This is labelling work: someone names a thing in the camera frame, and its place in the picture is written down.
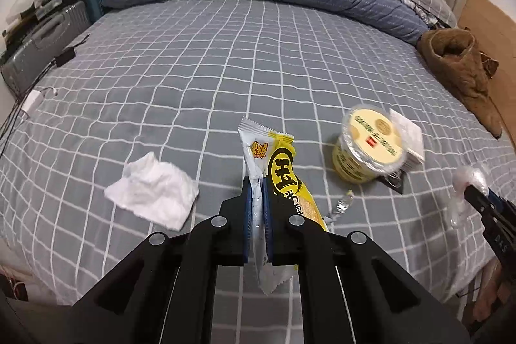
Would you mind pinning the clear plastic bag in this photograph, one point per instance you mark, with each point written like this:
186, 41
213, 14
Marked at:
467, 176

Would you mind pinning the white plastic bag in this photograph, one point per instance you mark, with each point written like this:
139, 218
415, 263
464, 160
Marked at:
24, 1

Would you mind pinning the grey suitcase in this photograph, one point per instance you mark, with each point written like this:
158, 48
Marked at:
44, 41

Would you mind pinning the white tissue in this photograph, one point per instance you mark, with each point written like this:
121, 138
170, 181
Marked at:
153, 187

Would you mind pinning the grey checked bed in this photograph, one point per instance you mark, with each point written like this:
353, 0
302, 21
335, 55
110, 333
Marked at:
201, 66

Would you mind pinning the clear plastic scrap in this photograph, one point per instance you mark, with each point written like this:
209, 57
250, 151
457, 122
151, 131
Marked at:
342, 205

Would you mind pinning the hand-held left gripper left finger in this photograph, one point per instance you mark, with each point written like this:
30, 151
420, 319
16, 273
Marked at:
246, 215

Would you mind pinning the white snack wrapper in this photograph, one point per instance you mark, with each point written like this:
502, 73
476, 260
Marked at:
252, 150

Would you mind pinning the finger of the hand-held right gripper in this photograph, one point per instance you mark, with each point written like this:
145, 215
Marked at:
479, 203
502, 201

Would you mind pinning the brown leaf-pattern cloth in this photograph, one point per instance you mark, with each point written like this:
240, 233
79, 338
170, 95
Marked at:
490, 66

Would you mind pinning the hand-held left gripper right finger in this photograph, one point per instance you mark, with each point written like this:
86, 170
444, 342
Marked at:
268, 219

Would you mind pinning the white charger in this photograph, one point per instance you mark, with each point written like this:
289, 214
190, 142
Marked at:
33, 101

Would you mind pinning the wooden headboard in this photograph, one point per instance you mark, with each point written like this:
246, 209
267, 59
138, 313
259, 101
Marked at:
494, 29

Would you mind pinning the small white box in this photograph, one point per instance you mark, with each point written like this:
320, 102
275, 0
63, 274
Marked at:
413, 138

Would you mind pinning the yellow yogurt cup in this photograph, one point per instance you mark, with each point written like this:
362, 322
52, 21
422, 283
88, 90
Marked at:
371, 138

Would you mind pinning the person's right hand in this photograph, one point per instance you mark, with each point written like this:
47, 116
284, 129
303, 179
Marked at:
494, 287

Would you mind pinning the black charger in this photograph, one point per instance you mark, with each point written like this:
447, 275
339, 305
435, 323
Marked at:
65, 56

